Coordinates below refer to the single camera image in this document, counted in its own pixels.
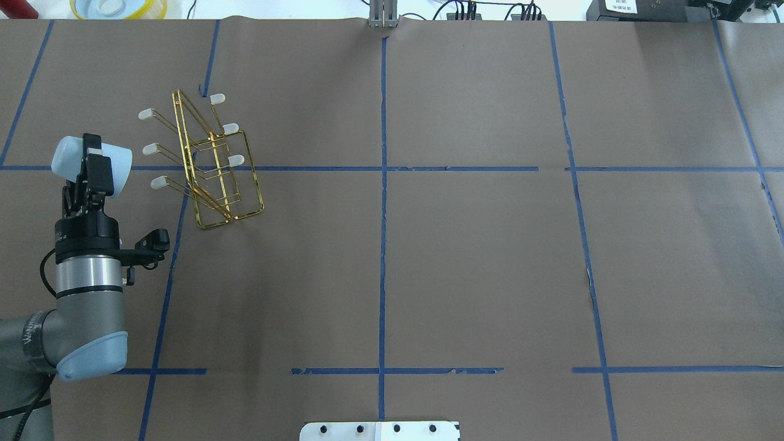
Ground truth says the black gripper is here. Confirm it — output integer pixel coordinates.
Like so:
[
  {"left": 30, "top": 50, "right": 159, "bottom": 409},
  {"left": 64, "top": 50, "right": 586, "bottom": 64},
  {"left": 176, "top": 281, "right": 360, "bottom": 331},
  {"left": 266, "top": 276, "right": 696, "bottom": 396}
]
[{"left": 55, "top": 134, "right": 120, "bottom": 263}]

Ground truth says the light blue cup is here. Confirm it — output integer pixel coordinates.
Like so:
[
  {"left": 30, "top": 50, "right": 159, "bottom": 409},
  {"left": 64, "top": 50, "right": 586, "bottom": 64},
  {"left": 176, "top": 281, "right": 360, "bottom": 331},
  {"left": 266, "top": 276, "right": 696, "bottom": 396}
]
[{"left": 51, "top": 136, "right": 134, "bottom": 198}]

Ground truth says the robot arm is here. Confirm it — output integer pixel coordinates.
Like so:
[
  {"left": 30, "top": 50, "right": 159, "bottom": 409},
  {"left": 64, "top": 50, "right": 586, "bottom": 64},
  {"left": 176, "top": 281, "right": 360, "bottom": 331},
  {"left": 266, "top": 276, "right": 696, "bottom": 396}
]
[{"left": 2, "top": 134, "right": 128, "bottom": 440}]

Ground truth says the yellow rimmed blue bowl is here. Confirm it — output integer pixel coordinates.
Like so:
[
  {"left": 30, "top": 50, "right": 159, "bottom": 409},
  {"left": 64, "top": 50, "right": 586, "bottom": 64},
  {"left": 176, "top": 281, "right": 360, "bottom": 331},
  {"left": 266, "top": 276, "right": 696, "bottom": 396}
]
[{"left": 69, "top": 0, "right": 168, "bottom": 20}]

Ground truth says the red thermos bottle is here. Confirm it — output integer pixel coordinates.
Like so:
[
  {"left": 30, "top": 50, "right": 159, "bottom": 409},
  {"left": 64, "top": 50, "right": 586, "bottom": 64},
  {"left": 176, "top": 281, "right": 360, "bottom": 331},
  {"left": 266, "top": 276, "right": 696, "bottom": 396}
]
[{"left": 0, "top": 0, "right": 39, "bottom": 20}]

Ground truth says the black computer box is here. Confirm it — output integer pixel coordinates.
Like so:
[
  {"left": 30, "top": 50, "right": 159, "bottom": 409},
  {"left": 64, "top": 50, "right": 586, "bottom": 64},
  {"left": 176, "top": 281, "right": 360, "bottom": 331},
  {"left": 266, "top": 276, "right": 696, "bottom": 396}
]
[{"left": 585, "top": 1, "right": 713, "bottom": 23}]

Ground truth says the gold wire cup holder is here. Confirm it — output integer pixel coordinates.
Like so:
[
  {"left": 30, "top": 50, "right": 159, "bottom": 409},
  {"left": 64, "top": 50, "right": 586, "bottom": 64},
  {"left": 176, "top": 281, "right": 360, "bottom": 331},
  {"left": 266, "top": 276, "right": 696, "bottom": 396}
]
[{"left": 138, "top": 89, "right": 265, "bottom": 230}]

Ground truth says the aluminium frame post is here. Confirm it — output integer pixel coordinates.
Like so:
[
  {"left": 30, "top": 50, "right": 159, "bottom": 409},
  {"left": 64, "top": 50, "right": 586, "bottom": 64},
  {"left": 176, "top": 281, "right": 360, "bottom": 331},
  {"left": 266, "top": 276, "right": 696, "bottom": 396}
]
[{"left": 364, "top": 0, "right": 399, "bottom": 28}]

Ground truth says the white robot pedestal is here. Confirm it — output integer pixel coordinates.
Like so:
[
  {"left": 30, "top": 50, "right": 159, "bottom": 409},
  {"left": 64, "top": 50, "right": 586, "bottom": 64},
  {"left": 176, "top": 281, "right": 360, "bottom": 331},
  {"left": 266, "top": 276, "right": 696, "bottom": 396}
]
[{"left": 299, "top": 421, "right": 461, "bottom": 440}]

